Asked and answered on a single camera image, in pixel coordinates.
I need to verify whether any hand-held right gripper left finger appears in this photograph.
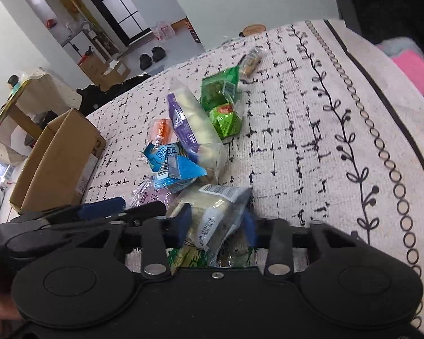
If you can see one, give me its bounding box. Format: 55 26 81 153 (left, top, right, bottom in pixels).
76 203 193 280

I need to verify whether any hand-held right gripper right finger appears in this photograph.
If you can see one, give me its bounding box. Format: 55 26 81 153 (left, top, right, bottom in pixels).
243 210 368 281

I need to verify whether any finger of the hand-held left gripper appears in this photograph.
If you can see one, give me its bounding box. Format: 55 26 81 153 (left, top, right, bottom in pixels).
102 201 168 227
10 196 127 225

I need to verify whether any clear white snack packet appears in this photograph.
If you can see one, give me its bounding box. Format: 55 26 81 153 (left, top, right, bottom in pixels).
170 184 253 255

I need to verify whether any brown cardboard box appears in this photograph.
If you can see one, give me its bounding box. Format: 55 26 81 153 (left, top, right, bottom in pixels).
10 108 107 216

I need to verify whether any orange snack packet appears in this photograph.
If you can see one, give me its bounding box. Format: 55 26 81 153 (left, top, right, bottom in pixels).
149 118 172 147

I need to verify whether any green snack packet red picture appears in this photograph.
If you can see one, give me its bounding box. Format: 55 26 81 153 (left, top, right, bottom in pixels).
208 102 243 140

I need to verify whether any person's left hand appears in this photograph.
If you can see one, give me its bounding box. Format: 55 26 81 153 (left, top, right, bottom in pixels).
0 282 22 322

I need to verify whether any pink snack packet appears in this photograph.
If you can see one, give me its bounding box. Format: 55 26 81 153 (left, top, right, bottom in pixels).
129 180 177 213

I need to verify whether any yellow green snack packet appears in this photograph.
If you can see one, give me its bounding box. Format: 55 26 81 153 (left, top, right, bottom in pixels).
166 246 256 270

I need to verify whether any blue snack packet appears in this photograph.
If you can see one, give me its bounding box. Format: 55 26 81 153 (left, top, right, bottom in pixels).
143 141 188 174
152 155 208 193

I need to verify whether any purple and white snack bag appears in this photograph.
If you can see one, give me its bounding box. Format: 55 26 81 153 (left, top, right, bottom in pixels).
167 78 229 178

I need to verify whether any white black patterned bedsheet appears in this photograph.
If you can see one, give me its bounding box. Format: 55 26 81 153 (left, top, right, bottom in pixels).
85 19 424 337

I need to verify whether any black bag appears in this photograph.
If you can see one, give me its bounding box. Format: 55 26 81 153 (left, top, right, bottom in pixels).
77 74 151 116

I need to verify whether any wooden side table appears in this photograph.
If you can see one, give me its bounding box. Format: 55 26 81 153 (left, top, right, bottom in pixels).
0 78 48 138

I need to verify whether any side table with cloth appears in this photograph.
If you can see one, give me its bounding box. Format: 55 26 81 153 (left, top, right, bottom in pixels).
0 68 83 165

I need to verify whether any open cardboard floor box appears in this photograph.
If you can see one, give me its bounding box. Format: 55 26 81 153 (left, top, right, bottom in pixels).
99 60 131 91

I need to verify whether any tall cardboard floor box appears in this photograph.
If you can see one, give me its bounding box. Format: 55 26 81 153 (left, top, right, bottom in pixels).
78 56 108 84

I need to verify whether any large green snack packet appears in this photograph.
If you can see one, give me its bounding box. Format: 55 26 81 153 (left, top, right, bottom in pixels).
201 65 241 112

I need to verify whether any cartoon doll figure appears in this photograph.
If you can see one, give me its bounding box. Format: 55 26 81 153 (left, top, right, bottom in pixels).
7 75 22 96

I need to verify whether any small clear brown packet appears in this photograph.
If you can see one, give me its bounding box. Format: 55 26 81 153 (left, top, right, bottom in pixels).
238 47 264 82

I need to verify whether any pink printed plastic bag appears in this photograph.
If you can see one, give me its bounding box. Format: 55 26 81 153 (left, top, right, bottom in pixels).
152 21 174 42

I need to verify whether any red oil bottle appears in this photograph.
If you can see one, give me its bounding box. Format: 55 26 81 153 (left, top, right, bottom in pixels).
185 16 202 43

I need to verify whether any black framed glass door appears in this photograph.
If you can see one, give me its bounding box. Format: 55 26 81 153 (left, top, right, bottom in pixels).
71 0 152 44

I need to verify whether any white kitchen cabinet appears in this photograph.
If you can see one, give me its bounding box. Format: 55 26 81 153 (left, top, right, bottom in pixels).
124 0 188 38

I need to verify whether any pink grey plush cushion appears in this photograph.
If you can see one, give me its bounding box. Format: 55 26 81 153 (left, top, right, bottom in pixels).
375 37 424 100

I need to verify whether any black office chair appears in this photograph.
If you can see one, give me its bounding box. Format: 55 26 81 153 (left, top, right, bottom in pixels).
326 0 424 57

